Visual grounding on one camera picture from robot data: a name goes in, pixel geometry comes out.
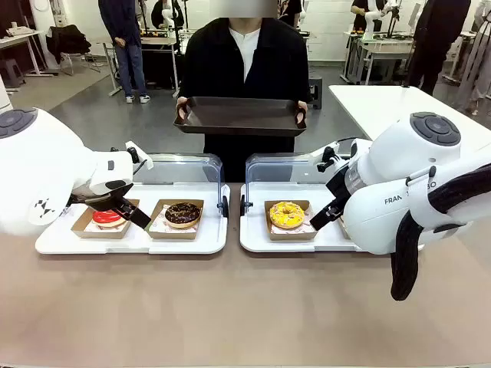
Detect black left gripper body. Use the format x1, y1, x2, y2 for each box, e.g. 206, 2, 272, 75
70, 183, 133, 212

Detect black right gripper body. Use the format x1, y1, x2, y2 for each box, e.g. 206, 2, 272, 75
325, 168, 351, 208

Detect paper liner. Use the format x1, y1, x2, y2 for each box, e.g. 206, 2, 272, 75
150, 206, 201, 234
270, 209, 318, 235
84, 220, 130, 233

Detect cardboard box of chocolate donut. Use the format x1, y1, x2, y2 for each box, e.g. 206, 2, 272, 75
147, 199, 205, 241

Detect chocolate donut with gold sprinkles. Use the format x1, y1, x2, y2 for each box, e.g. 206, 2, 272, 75
164, 202, 203, 230

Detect dark brown serving tray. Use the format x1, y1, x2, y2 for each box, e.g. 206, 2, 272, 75
173, 96, 308, 138

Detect paper liner under yellow donut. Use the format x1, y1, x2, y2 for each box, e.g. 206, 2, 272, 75
270, 209, 318, 235

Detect red glazed donut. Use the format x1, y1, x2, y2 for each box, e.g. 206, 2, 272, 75
91, 209, 127, 229

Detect paper liner under red donut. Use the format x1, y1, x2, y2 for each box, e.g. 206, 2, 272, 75
84, 220, 130, 233

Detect cardboard box of red donut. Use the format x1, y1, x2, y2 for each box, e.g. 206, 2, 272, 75
71, 199, 140, 240

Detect cardboard box of yellow donut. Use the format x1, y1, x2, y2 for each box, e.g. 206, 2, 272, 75
263, 199, 319, 242

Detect yellow sprinkled donut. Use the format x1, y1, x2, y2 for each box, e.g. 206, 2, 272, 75
269, 201, 306, 230

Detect person in black jacket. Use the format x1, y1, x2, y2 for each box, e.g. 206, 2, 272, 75
178, 0, 314, 183

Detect person's left hand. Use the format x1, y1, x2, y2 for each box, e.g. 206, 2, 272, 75
294, 100, 309, 126

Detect person's right hand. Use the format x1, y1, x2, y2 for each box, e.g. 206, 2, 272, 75
176, 97, 191, 123

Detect white display tray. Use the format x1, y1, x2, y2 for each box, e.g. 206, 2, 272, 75
35, 182, 231, 256
239, 182, 369, 254

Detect clear plastic display lid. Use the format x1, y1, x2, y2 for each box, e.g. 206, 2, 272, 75
130, 153, 230, 219
240, 153, 348, 218

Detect white side table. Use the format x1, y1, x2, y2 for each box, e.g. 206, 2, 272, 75
328, 84, 491, 141

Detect black step stool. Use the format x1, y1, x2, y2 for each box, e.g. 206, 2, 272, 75
308, 76, 324, 111

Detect white air purifier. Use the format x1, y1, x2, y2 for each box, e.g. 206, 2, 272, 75
0, 74, 11, 112

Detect white workbench with robot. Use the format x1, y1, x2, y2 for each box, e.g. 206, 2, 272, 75
343, 30, 417, 86

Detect bystander in blue jeans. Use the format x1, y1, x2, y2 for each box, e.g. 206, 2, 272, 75
98, 0, 151, 104

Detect workbench with black panel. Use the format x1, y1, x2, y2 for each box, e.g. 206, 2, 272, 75
102, 34, 181, 97

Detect grey plastic stool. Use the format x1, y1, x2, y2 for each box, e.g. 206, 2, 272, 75
0, 59, 26, 87

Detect black jacket on chair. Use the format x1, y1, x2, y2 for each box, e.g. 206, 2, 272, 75
45, 25, 92, 64

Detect bystander in black suit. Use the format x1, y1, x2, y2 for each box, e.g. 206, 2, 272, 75
406, 0, 472, 97

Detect bystander beside background robot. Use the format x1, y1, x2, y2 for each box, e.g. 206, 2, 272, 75
351, 0, 381, 34

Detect white office desk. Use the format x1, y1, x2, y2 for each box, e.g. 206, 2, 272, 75
0, 29, 59, 77

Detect bystander in printed black shirt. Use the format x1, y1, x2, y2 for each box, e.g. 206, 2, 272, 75
278, 0, 304, 28

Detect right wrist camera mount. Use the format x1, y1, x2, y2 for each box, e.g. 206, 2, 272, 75
316, 143, 342, 173

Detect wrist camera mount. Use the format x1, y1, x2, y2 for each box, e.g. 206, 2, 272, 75
316, 143, 342, 173
110, 140, 154, 174

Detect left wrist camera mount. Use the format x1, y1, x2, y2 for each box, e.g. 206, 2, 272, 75
110, 140, 154, 174

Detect black cable sleeve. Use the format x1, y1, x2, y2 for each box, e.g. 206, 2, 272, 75
390, 163, 491, 302

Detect metal frame chair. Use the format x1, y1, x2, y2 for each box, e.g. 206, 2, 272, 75
59, 51, 101, 77

